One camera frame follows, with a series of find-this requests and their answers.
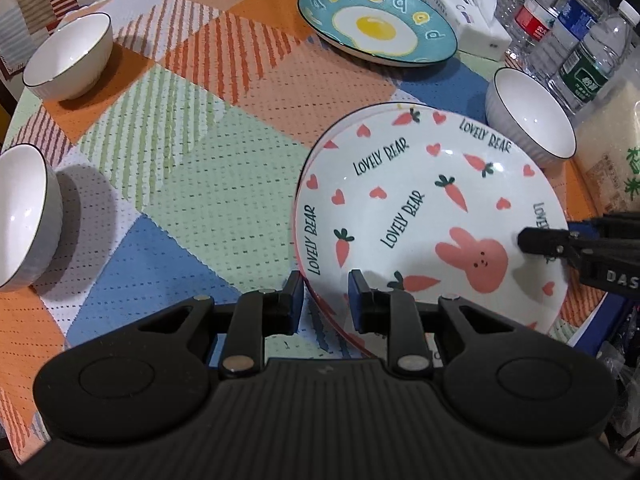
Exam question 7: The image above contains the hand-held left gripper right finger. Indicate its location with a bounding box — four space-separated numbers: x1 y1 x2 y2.
347 269 526 377

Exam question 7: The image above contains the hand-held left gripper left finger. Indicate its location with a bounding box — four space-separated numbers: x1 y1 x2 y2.
127 271 305 380

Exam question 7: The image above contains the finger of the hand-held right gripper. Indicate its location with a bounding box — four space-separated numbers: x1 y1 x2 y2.
570 214 640 242
517 226 601 267

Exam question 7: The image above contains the white bunny carrot plate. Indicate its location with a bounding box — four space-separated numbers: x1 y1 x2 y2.
291 102 386 360
295 108 571 337

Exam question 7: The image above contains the white black-rimmed bowl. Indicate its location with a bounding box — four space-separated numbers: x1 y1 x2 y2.
0 143 64 294
22 12 114 101
485 67 579 169

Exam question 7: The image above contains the teal fried egg plate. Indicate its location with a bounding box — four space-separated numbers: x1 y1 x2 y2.
298 0 459 67

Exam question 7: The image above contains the blue folder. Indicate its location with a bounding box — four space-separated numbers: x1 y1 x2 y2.
564 290 640 362

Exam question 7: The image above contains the clear rice bag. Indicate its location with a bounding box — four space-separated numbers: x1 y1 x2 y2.
574 77 640 222

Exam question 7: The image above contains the clear plastic bag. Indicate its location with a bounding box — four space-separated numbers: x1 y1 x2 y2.
597 342 640 466

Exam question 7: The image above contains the green label water bottle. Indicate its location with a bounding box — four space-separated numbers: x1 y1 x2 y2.
546 0 639 115

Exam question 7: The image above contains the checked colourful tablecloth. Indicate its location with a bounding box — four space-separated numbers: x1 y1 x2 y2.
0 0 640 466

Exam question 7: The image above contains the blue label water bottle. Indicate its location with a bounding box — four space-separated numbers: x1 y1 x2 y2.
524 0 614 78

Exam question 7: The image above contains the red label water bottle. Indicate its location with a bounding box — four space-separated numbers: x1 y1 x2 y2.
506 0 581 63

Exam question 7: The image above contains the white tissue pack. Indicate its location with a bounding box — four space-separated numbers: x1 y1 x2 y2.
424 0 513 57

